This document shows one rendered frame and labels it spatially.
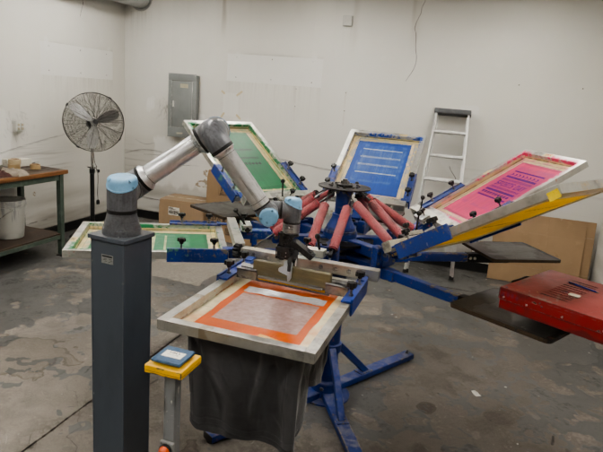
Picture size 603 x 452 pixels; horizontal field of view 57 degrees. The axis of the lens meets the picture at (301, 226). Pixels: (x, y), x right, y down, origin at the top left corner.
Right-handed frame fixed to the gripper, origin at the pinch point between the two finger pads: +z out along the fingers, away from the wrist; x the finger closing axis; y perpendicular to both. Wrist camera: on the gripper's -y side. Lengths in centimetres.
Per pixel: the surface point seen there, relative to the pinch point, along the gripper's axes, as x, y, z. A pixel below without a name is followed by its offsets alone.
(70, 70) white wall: -312, 380, -82
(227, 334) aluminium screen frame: 61, 2, 3
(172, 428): 80, 10, 29
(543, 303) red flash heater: 1, -101, -9
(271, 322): 37.1, -5.3, 5.7
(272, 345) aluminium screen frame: 61, -15, 3
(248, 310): 31.0, 6.9, 5.8
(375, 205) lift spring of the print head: -77, -20, -22
